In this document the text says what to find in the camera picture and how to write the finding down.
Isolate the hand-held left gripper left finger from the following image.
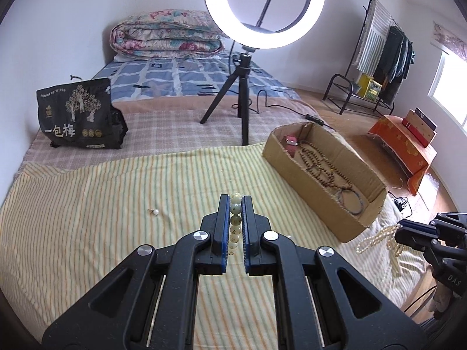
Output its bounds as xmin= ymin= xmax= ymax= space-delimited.
xmin=42 ymin=194 xmax=231 ymax=350

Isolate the black metal clothes rack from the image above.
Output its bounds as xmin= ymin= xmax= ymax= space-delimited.
xmin=323 ymin=0 xmax=417 ymax=115

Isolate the pale bead bracelet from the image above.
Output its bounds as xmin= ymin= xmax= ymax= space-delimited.
xmin=229 ymin=192 xmax=243 ymax=260

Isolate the person's right hand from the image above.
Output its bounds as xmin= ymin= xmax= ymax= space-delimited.
xmin=431 ymin=282 xmax=455 ymax=312

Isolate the floral curtain valance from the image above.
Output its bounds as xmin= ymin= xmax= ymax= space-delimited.
xmin=432 ymin=21 xmax=467 ymax=61

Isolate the window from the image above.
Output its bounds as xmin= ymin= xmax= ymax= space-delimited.
xmin=431 ymin=51 xmax=467 ymax=128

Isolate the brown wooden bead necklace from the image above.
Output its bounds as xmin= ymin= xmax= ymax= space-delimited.
xmin=297 ymin=140 xmax=351 ymax=190

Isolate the blue patterned bed sheet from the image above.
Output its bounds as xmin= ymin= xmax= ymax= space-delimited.
xmin=91 ymin=53 xmax=302 ymax=103

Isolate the white pearl necklace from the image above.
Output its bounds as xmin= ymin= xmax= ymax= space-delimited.
xmin=356 ymin=224 xmax=405 ymax=256

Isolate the red flat box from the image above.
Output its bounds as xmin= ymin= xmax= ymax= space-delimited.
xmin=401 ymin=118 xmax=429 ymax=147

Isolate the brown cardboard box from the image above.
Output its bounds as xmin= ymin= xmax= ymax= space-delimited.
xmin=263 ymin=121 xmax=387 ymax=243

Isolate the dark green hanging coat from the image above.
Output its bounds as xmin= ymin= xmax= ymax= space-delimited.
xmin=381 ymin=25 xmax=404 ymax=84

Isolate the black tripod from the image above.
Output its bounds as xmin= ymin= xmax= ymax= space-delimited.
xmin=199 ymin=52 xmax=256 ymax=146

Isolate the black snack bag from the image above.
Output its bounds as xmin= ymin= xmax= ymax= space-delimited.
xmin=36 ymin=78 xmax=129 ymax=150

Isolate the dark blue hanging jacket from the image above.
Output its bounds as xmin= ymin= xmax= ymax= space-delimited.
xmin=399 ymin=34 xmax=415 ymax=81

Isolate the striped hanging towel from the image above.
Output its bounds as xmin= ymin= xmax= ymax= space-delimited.
xmin=356 ymin=0 xmax=393 ymax=77

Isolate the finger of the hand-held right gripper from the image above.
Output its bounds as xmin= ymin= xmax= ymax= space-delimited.
xmin=430 ymin=212 xmax=467 ymax=236
xmin=394 ymin=220 xmax=438 ymax=252

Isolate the folded floral quilt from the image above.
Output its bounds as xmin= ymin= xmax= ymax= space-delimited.
xmin=110 ymin=9 xmax=229 ymax=59

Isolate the orange cloth covered table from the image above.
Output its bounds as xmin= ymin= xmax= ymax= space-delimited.
xmin=367 ymin=115 xmax=438 ymax=196

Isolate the dark long box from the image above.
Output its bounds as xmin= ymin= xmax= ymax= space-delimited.
xmin=414 ymin=108 xmax=438 ymax=132

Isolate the yellow box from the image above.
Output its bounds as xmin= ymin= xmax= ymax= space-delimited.
xmin=358 ymin=74 xmax=383 ymax=102

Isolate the clear plastic sheet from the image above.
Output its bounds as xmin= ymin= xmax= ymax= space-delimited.
xmin=423 ymin=175 xmax=442 ymax=208

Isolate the dark bangle ring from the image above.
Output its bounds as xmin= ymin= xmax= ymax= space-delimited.
xmin=336 ymin=185 xmax=366 ymax=216

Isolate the black ring light cable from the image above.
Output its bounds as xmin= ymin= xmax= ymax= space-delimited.
xmin=226 ymin=40 xmax=336 ymax=132

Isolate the brown plaid bed sheet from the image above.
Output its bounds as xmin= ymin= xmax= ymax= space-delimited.
xmin=22 ymin=91 xmax=351 ymax=172

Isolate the black phone holder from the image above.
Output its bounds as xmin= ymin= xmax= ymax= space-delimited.
xmin=255 ymin=0 xmax=311 ymax=30

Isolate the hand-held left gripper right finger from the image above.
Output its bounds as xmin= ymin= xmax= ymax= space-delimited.
xmin=242 ymin=195 xmax=427 ymax=350

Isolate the tan cardboard gift box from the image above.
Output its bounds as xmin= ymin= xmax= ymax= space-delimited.
xmin=403 ymin=111 xmax=436 ymax=146

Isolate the yellow striped blanket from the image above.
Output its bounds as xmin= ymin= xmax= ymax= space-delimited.
xmin=0 ymin=142 xmax=435 ymax=350

